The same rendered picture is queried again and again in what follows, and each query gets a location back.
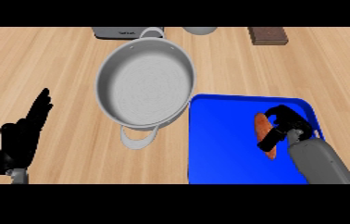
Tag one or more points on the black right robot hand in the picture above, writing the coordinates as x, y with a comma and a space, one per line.
286, 126

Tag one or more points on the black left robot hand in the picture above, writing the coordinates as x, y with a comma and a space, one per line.
27, 132

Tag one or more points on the orange sweet potato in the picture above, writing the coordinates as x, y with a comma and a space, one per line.
262, 129

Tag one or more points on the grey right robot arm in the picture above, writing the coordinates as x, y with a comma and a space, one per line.
320, 159

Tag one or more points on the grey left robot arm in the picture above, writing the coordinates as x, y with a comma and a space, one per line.
19, 176

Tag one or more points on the blue tray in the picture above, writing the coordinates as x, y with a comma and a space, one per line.
228, 141

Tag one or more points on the brown block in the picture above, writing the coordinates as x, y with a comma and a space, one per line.
270, 35

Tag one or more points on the grey round bowl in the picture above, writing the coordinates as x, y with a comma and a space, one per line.
200, 30

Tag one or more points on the grey appliance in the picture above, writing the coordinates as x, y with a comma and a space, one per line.
115, 32

